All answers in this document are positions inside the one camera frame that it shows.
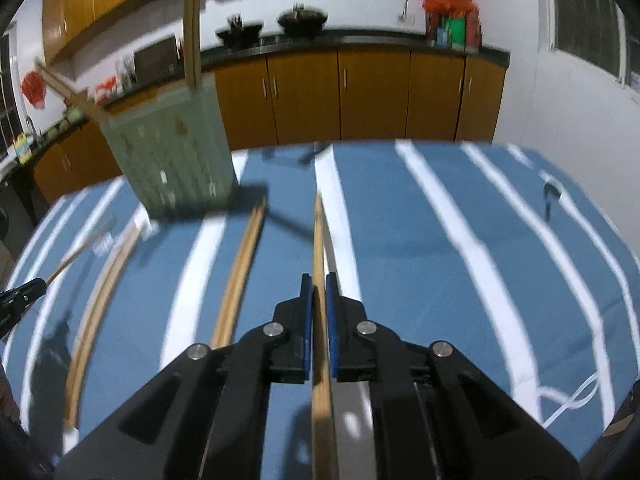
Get yellow detergent bottle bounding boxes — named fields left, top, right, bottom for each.
left=13, top=132, right=32, bottom=166

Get blue white striped tablecloth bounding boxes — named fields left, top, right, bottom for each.
left=0, top=138, right=640, bottom=480

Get left window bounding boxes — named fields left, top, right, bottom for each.
left=0, top=35, right=22, bottom=157

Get window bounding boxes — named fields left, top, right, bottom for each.
left=0, top=35, right=22, bottom=157
left=542, top=0, right=639, bottom=91

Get green perforated utensil holder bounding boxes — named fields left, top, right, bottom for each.
left=100, top=74, right=238, bottom=220

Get dark cutting board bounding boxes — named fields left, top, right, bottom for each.
left=134, top=35, right=179, bottom=86

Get lower wooden cabinets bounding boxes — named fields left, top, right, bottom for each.
left=32, top=47, right=506, bottom=202

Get black wok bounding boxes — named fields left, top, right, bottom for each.
left=216, top=13, right=264, bottom=49

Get black countertop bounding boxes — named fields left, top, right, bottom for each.
left=0, top=29, right=512, bottom=181

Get black lidded pot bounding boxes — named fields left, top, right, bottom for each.
left=278, top=3, right=329, bottom=38

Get right window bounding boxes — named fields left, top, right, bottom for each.
left=542, top=0, right=639, bottom=91

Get red plastic bag on wall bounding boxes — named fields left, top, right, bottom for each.
left=21, top=70, right=47, bottom=110

